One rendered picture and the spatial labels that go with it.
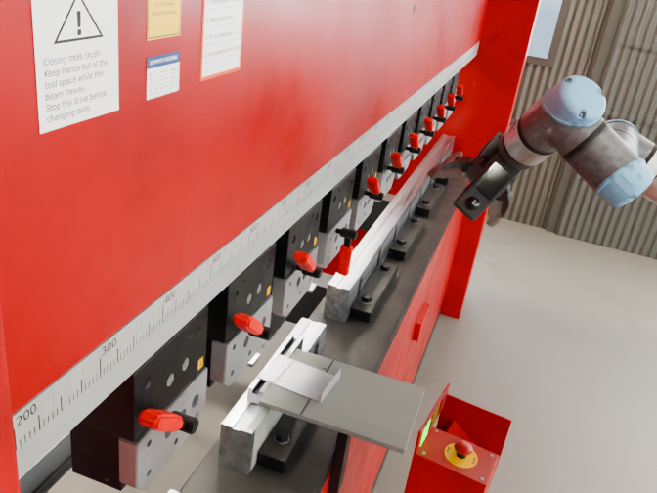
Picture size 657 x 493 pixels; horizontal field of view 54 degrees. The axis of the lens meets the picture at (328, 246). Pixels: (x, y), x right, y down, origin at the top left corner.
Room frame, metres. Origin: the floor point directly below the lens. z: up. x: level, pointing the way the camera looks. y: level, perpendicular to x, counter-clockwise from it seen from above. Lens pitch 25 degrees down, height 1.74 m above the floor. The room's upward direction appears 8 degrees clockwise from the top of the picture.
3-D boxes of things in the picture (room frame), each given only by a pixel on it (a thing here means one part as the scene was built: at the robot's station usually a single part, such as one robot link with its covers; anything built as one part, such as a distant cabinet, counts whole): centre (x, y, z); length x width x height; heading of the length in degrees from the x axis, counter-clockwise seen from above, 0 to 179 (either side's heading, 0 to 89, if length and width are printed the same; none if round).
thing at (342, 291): (2.21, -0.26, 0.92); 1.68 x 0.06 x 0.10; 164
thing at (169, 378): (0.58, 0.19, 1.26); 0.15 x 0.09 x 0.17; 164
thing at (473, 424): (1.13, -0.35, 0.75); 0.20 x 0.16 x 0.18; 156
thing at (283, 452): (1.02, 0.01, 0.89); 0.30 x 0.05 x 0.03; 164
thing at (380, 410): (0.95, -0.07, 1.00); 0.26 x 0.18 x 0.01; 74
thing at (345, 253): (1.12, -0.03, 1.20); 0.04 x 0.02 x 0.10; 74
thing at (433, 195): (2.33, -0.36, 0.89); 0.30 x 0.05 x 0.03; 164
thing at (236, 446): (1.05, 0.06, 0.92); 0.39 x 0.06 x 0.10; 164
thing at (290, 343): (1.03, 0.07, 0.99); 0.20 x 0.03 x 0.03; 164
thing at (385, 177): (1.55, -0.08, 1.26); 0.15 x 0.09 x 0.17; 164
